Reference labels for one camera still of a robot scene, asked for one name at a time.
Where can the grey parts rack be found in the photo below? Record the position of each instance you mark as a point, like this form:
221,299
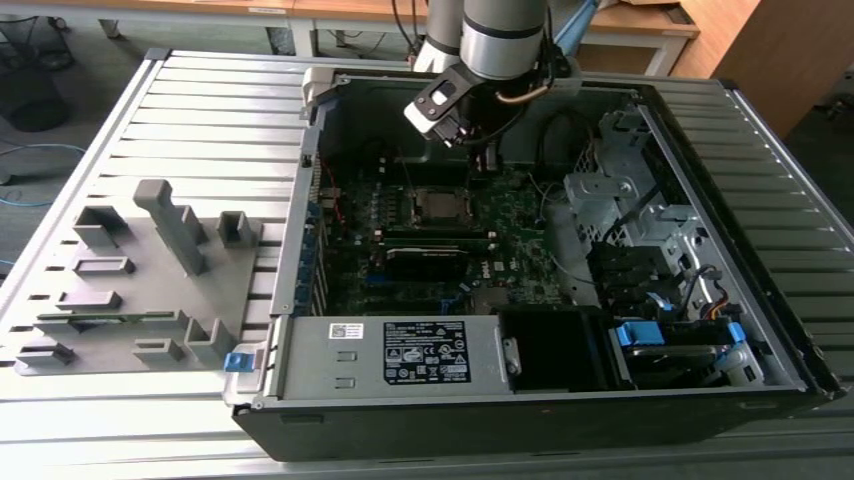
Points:
221,280

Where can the blue case latch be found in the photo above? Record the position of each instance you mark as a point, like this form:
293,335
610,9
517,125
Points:
241,362

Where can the hard disk in blue carrier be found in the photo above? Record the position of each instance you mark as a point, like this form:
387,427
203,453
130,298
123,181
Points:
641,334

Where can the grey power supply unit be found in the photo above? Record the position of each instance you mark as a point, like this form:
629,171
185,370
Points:
314,360

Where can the green motherboard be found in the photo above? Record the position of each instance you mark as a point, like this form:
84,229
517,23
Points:
527,250

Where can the grey chipset heatsink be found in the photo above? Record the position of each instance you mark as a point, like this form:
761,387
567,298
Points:
493,301

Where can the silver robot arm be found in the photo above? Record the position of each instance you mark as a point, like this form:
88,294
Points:
501,50

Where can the black graphics card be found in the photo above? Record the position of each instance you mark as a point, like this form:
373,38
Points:
427,265

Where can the black RAM slot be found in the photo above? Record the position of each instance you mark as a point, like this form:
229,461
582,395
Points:
434,231

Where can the CPU socket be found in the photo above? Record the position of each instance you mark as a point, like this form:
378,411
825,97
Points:
407,215

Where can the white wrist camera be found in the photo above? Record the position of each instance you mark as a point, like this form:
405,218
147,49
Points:
427,117

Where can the silver CPU plate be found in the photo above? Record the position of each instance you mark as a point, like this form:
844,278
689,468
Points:
442,206

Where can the wooden desk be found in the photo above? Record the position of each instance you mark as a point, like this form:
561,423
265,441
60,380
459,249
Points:
641,25

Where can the metal drive cage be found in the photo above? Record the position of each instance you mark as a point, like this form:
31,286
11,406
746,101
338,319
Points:
594,200

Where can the pale blue teach pendant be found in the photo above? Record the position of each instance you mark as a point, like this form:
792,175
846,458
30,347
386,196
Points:
575,25

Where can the wooden cabinet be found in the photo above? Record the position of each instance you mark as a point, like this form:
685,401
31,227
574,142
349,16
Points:
788,50

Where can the black PC case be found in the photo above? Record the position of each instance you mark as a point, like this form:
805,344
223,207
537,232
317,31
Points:
467,430

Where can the black wastebasket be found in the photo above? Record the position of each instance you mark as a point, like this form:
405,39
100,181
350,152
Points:
36,105

